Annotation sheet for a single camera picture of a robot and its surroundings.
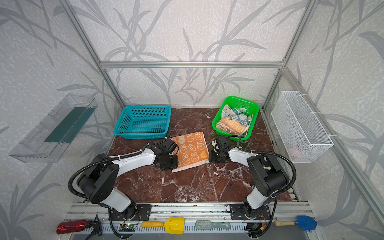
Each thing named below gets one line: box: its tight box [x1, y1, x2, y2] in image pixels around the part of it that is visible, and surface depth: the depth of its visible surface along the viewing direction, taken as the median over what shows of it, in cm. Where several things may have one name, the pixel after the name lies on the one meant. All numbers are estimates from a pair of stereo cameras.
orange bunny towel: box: [170, 131, 210, 173], surface depth 98 cm
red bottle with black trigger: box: [56, 214, 102, 240], surface depth 69 cm
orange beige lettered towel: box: [216, 117, 247, 135], surface depth 101 cm
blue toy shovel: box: [274, 215, 317, 231], surface depth 72 cm
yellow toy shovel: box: [141, 217, 186, 235], surface depth 71 cm
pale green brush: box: [195, 220, 231, 230], surface depth 72 cm
